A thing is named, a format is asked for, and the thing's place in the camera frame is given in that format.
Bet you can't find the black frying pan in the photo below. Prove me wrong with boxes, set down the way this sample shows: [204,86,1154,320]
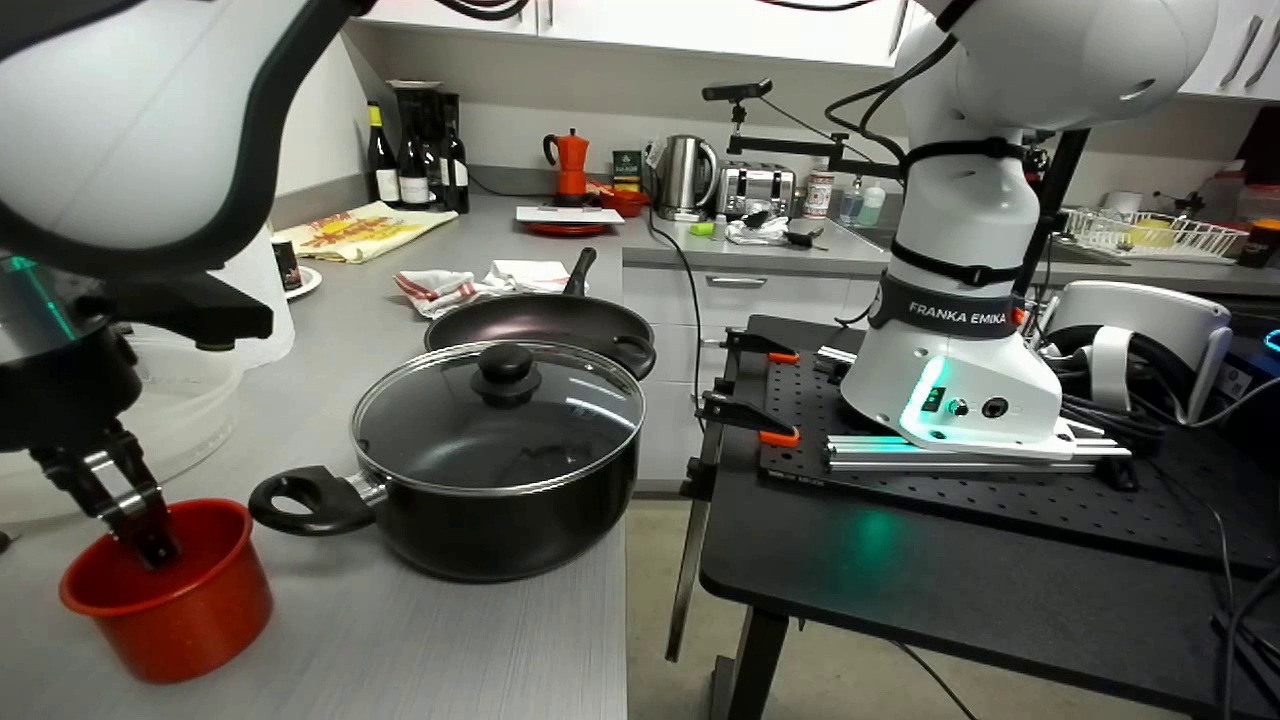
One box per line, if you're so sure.
[419,244,660,383]

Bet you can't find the steel electric kettle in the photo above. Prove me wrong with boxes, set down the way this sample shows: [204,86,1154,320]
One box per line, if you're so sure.
[648,131,724,225]

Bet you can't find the small white plate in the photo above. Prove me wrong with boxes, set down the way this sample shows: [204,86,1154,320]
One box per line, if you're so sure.
[272,264,324,303]

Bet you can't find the red plate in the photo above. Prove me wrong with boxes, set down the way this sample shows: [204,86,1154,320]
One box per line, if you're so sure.
[512,199,633,241]

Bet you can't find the plastic bottle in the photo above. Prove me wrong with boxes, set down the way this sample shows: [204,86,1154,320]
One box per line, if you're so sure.
[838,173,894,231]

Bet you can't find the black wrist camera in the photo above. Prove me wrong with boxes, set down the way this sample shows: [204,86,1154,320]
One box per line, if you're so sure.
[77,269,279,356]

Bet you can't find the black breadboard table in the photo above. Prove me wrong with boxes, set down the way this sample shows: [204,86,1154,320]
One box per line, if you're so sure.
[663,312,1280,720]

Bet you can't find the red mug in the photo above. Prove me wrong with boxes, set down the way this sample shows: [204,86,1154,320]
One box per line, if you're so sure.
[58,495,277,689]

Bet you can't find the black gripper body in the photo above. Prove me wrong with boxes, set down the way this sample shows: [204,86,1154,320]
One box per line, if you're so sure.
[0,320,150,454]

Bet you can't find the white upper cabinets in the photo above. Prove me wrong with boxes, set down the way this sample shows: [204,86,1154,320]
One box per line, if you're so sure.
[334,0,1280,102]

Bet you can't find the crumpled white cloth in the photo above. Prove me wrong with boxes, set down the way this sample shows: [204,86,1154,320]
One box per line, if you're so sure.
[480,256,572,301]

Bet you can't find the camera on black stand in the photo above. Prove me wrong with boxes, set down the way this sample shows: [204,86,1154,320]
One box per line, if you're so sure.
[700,77,926,178]

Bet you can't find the black coffee machine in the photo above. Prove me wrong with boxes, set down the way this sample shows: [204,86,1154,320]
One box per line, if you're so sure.
[383,77,463,150]

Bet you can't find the white VR headset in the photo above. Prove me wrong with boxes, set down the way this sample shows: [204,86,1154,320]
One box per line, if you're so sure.
[1040,277,1237,428]

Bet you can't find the white towel with red stripes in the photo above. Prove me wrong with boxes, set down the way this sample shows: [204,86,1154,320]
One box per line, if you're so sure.
[394,264,488,323]

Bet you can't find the steel toaster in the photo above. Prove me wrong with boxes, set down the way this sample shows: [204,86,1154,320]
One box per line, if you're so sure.
[717,160,802,225]

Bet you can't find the dark wine bottle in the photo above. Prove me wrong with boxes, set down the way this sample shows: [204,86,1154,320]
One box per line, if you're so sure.
[395,124,440,213]
[366,102,405,209]
[436,124,474,216]

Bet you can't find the black cooking pot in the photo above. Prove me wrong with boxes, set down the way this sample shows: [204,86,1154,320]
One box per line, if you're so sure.
[245,394,648,586]

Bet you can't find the red moka pot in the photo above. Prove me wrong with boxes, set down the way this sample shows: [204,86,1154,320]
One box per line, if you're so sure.
[539,129,596,209]

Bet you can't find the small red cup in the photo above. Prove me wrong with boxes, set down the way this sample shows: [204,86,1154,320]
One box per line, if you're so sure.
[605,178,653,219]

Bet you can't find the glass pot lid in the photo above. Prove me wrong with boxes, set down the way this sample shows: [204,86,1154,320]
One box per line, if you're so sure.
[349,335,648,498]

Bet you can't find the black clamp with orange tip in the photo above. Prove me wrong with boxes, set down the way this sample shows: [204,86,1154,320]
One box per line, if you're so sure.
[717,323,856,371]
[698,389,809,454]

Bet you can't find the dish rack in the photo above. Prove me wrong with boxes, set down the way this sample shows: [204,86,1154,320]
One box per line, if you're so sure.
[1064,191,1251,264]

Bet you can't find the dark spice jar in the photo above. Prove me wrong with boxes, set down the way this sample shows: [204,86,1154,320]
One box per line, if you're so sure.
[272,236,304,295]

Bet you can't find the silver mounting rail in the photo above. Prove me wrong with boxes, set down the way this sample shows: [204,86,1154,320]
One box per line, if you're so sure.
[825,428,1138,478]

